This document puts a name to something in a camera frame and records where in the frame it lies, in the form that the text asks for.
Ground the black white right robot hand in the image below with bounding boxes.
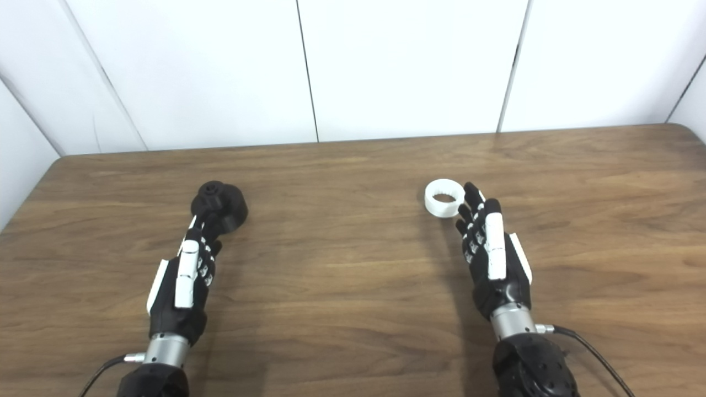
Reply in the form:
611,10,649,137
456,182,534,321

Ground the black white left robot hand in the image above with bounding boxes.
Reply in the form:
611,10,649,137
146,212,224,347

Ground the white toothed plastic ring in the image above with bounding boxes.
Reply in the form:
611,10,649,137
424,179,466,219

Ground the round black plastic part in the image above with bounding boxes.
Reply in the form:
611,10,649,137
190,181,249,235

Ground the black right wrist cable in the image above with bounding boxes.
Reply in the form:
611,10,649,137
534,324,635,397

